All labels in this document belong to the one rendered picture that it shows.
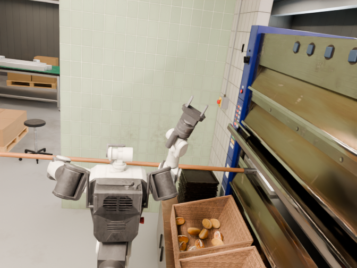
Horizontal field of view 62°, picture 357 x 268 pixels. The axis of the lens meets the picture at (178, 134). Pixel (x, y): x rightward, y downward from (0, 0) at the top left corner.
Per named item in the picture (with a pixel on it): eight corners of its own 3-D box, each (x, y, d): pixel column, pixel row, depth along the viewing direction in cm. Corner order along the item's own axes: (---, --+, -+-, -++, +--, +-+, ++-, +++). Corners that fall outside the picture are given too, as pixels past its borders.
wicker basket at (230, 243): (226, 222, 251) (232, 193, 242) (247, 275, 199) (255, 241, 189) (169, 219, 245) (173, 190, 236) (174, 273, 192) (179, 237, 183)
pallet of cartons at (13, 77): (65, 83, 944) (65, 58, 918) (52, 90, 842) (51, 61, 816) (19, 78, 935) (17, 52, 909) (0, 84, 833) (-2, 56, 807)
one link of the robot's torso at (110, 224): (152, 252, 136) (160, 183, 125) (75, 254, 129) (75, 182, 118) (147, 214, 164) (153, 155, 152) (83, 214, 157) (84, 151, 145)
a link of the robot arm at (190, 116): (202, 120, 141) (190, 139, 147) (208, 114, 149) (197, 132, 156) (180, 106, 143) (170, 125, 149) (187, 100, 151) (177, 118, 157)
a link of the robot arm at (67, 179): (67, 190, 146) (76, 198, 135) (49, 185, 141) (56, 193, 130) (76, 168, 147) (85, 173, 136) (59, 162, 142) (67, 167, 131)
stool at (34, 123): (59, 153, 468) (59, 119, 450) (43, 165, 426) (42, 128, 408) (31, 148, 473) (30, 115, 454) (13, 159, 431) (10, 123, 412)
